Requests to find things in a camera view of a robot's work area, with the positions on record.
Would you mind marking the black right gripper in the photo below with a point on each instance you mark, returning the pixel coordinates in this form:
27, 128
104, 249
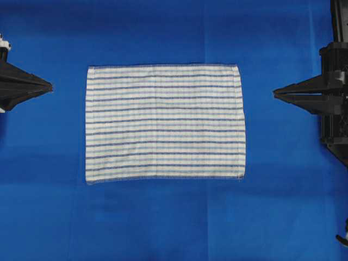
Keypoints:
333, 85

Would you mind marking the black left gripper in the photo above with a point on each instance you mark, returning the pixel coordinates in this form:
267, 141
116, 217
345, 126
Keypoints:
13, 74

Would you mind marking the blue striped white towel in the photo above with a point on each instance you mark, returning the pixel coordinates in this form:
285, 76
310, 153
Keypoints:
164, 121

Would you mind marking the blue table cloth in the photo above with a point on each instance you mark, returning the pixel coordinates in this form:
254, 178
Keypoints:
292, 201

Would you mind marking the black clamp at corner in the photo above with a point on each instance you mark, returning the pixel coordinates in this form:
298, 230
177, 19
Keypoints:
343, 240

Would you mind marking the black rail at right edge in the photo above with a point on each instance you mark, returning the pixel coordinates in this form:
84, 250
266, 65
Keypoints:
339, 20

